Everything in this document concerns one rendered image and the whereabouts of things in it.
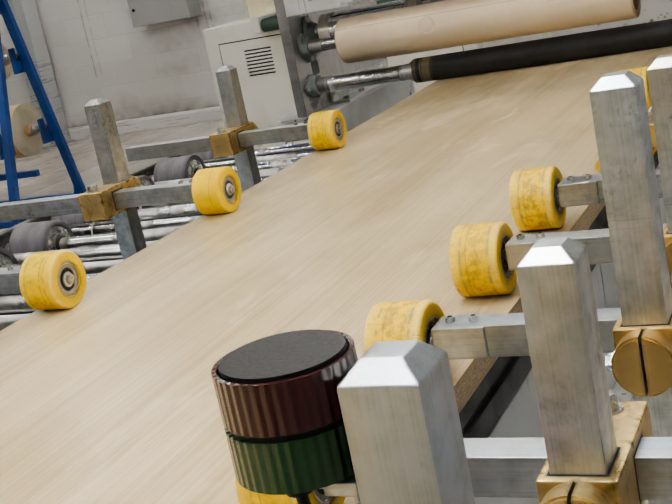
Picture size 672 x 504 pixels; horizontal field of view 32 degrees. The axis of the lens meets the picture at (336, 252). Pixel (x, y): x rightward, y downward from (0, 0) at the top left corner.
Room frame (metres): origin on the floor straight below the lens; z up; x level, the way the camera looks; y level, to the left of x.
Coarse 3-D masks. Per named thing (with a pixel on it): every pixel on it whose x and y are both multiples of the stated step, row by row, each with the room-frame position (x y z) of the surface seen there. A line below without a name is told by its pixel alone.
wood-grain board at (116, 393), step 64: (640, 64) 2.71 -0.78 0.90; (384, 128) 2.55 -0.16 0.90; (448, 128) 2.38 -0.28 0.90; (512, 128) 2.23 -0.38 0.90; (576, 128) 2.10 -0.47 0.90; (256, 192) 2.11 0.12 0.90; (320, 192) 1.99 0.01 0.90; (384, 192) 1.89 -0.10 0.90; (448, 192) 1.79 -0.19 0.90; (192, 256) 1.71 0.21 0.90; (256, 256) 1.63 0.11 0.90; (320, 256) 1.56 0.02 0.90; (384, 256) 1.49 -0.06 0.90; (448, 256) 1.43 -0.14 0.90; (64, 320) 1.50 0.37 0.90; (128, 320) 1.44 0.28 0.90; (192, 320) 1.38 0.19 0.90; (256, 320) 1.32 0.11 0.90; (320, 320) 1.27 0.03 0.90; (0, 384) 1.28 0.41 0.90; (64, 384) 1.23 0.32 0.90; (128, 384) 1.19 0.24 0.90; (192, 384) 1.15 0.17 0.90; (0, 448) 1.08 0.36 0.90; (64, 448) 1.04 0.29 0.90; (128, 448) 1.01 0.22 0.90; (192, 448) 0.98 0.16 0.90
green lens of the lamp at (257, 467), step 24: (336, 432) 0.43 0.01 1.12; (240, 456) 0.44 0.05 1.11; (264, 456) 0.43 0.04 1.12; (288, 456) 0.43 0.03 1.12; (312, 456) 0.43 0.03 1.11; (336, 456) 0.43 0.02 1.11; (240, 480) 0.44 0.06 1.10; (264, 480) 0.43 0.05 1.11; (288, 480) 0.43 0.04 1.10; (312, 480) 0.43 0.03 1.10; (336, 480) 0.43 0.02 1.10
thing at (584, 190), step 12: (564, 180) 1.46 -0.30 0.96; (576, 180) 1.44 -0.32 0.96; (588, 180) 1.43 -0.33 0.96; (600, 180) 1.42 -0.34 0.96; (660, 180) 1.39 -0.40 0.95; (564, 192) 1.44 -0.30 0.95; (576, 192) 1.43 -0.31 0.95; (588, 192) 1.42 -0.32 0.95; (600, 192) 1.42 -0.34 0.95; (660, 192) 1.39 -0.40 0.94; (564, 204) 1.44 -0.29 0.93; (576, 204) 1.43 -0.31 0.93; (588, 204) 1.42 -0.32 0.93
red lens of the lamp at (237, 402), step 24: (336, 360) 0.44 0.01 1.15; (216, 384) 0.45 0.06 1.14; (240, 384) 0.43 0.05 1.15; (264, 384) 0.43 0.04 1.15; (288, 384) 0.43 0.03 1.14; (312, 384) 0.43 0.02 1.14; (336, 384) 0.43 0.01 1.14; (240, 408) 0.43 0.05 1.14; (264, 408) 0.43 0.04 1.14; (288, 408) 0.43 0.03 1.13; (312, 408) 0.43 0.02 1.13; (336, 408) 0.43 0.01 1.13; (240, 432) 0.44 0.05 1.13; (264, 432) 0.43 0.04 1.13; (288, 432) 0.43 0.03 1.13
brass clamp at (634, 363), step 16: (624, 336) 0.87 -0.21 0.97; (640, 336) 0.85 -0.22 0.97; (656, 336) 0.85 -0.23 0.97; (608, 352) 0.87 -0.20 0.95; (624, 352) 0.85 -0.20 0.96; (640, 352) 0.85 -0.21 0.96; (656, 352) 0.84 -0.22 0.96; (608, 368) 0.87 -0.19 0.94; (624, 368) 0.85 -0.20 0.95; (640, 368) 0.85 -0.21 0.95; (656, 368) 0.84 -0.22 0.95; (624, 384) 0.85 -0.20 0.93; (640, 384) 0.85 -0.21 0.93; (656, 384) 0.84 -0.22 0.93
